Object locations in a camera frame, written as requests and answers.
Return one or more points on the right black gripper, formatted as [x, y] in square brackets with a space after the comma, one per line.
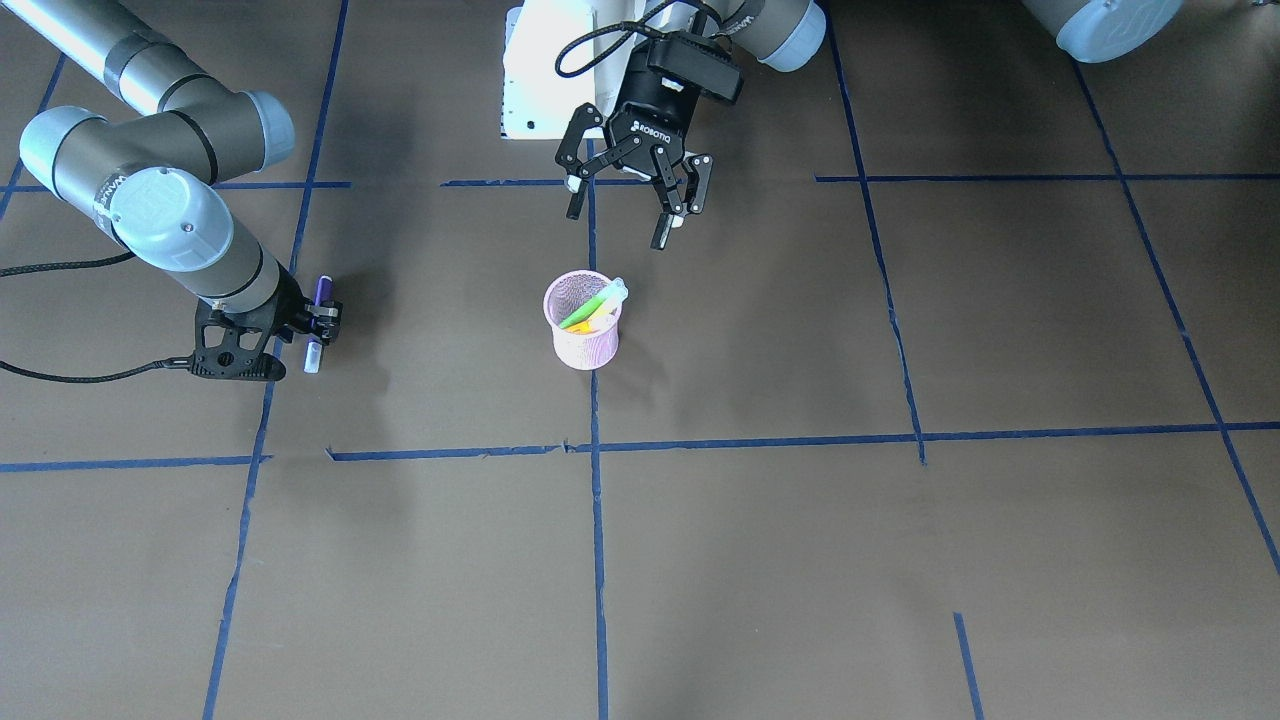
[291, 312]

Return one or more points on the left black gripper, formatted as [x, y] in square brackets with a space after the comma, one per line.
[655, 112]

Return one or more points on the purple highlighter pen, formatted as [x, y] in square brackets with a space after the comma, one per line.
[325, 318]

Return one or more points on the green highlighter pen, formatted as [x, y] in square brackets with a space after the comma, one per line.
[615, 289]

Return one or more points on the yellow highlighter pen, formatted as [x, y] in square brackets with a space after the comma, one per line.
[602, 312]

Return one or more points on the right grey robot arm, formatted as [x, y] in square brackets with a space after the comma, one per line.
[149, 183]

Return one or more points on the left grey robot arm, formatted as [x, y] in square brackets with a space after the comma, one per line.
[784, 35]

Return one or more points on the pink mesh pen holder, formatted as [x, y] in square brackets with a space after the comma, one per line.
[580, 351]

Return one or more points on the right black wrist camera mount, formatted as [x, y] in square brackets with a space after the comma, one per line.
[234, 346]

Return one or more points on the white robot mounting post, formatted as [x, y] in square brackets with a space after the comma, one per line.
[538, 99]

